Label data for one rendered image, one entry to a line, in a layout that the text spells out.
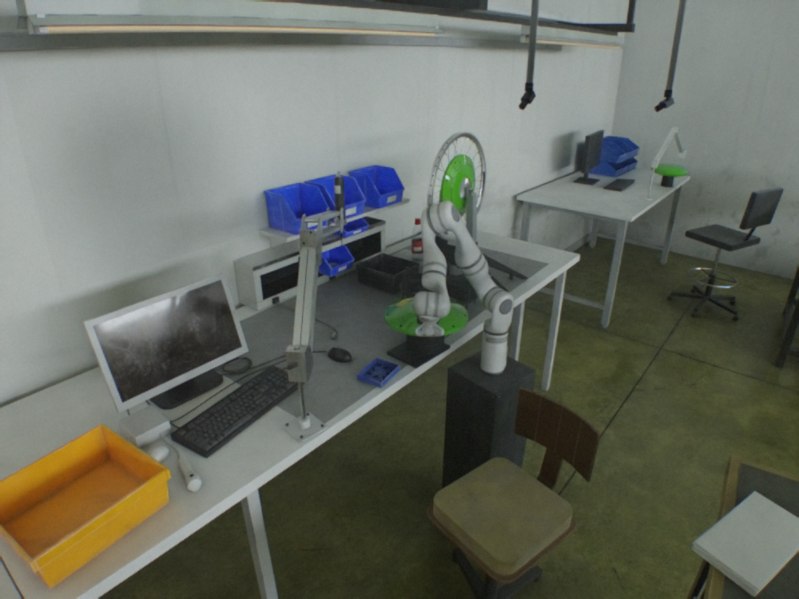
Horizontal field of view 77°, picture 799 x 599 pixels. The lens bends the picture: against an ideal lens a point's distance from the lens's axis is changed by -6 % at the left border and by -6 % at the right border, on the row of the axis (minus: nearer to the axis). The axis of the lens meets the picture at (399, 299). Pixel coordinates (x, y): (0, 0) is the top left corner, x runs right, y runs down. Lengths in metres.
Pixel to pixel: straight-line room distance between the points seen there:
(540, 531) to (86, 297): 1.75
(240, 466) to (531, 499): 0.94
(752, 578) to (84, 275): 2.13
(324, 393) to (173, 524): 0.64
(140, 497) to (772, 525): 1.48
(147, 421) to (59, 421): 0.34
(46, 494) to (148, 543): 0.36
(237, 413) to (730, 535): 1.36
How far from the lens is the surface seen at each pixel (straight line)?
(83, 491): 1.66
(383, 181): 2.90
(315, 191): 2.48
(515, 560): 1.72
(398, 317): 1.91
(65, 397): 2.09
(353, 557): 2.49
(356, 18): 2.08
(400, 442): 3.01
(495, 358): 1.99
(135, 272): 2.21
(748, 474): 1.66
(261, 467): 1.56
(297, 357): 1.51
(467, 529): 1.77
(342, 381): 1.86
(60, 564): 1.44
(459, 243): 1.70
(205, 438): 1.66
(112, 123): 2.10
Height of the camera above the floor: 1.95
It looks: 25 degrees down
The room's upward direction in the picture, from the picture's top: straight up
